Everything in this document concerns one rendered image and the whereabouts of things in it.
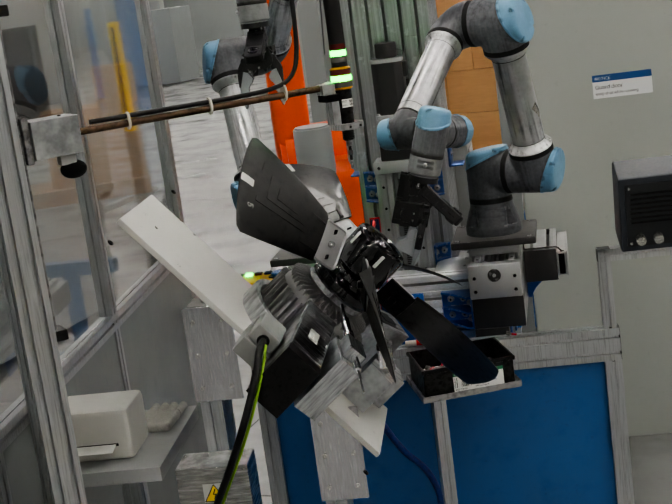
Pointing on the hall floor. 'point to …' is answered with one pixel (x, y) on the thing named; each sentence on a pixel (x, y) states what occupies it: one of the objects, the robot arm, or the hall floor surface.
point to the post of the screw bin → (444, 452)
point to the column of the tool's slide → (34, 319)
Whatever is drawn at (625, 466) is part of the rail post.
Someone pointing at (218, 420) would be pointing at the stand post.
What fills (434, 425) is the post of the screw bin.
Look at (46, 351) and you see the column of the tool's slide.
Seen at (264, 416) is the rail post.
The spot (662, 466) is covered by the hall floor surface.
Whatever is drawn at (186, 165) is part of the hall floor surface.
